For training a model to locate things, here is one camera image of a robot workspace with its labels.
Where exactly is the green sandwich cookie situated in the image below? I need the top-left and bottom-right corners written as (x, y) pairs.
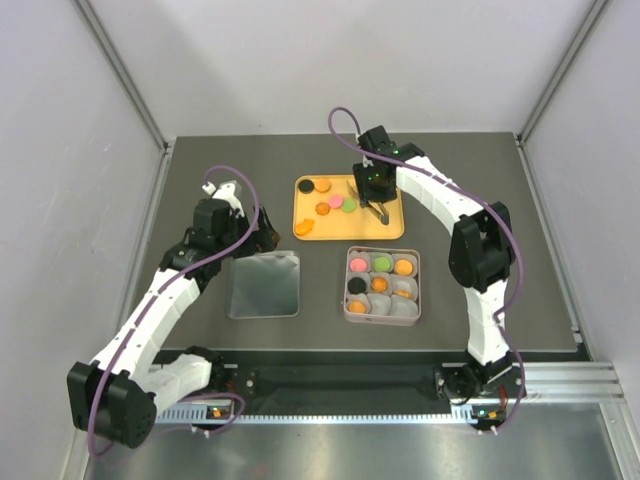
top-left (373, 256), bottom-right (392, 272)
top-left (341, 199), bottom-right (357, 213)

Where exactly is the silver tin lid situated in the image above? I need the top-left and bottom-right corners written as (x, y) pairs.
top-left (226, 250), bottom-right (301, 320)

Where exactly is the pink sandwich cookie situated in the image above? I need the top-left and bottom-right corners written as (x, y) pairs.
top-left (328, 195), bottom-right (344, 209)
top-left (349, 257), bottom-right (369, 273)

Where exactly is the orange round cookie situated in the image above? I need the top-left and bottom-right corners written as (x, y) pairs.
top-left (394, 258), bottom-right (414, 276)
top-left (314, 178), bottom-right (331, 193)
top-left (347, 300), bottom-right (368, 314)

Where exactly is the orange swirl cookie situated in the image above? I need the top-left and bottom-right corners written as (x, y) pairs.
top-left (371, 276), bottom-right (389, 293)
top-left (394, 290), bottom-right (412, 300)
top-left (315, 202), bottom-right (330, 216)

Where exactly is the black sandwich cookie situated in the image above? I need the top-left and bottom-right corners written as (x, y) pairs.
top-left (347, 277), bottom-right (367, 295)

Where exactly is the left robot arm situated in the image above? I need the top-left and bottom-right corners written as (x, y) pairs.
top-left (66, 198), bottom-right (279, 458)

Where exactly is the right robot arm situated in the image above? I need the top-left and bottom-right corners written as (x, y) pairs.
top-left (353, 141), bottom-right (516, 396)

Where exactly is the orange fish cookie front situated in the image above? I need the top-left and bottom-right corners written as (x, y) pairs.
top-left (294, 219), bottom-right (314, 237)

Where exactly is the yellow tray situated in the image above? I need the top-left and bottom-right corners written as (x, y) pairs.
top-left (292, 174), bottom-right (405, 241)

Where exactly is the black cookie at tray corner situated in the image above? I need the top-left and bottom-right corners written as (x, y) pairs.
top-left (298, 179), bottom-right (315, 194)

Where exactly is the pink cookie tin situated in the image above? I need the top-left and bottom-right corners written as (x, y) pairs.
top-left (342, 246), bottom-right (422, 327)

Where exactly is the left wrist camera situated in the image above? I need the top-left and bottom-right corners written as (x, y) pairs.
top-left (201, 180), bottom-right (242, 210)

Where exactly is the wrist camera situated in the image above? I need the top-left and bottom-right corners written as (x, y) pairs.
top-left (201, 180), bottom-right (242, 210)
top-left (357, 125), bottom-right (398, 160)

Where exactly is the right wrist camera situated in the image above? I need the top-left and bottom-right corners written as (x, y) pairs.
top-left (357, 125), bottom-right (398, 160)

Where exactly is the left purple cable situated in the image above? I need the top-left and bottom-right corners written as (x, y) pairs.
top-left (87, 165), bottom-right (261, 457)

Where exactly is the purple cable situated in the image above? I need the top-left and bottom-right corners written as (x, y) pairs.
top-left (87, 165), bottom-right (261, 457)
top-left (327, 105), bottom-right (526, 431)

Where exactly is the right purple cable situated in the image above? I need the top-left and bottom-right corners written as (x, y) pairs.
top-left (327, 105), bottom-right (526, 431)

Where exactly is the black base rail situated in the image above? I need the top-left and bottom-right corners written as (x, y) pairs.
top-left (188, 353), bottom-right (524, 416)

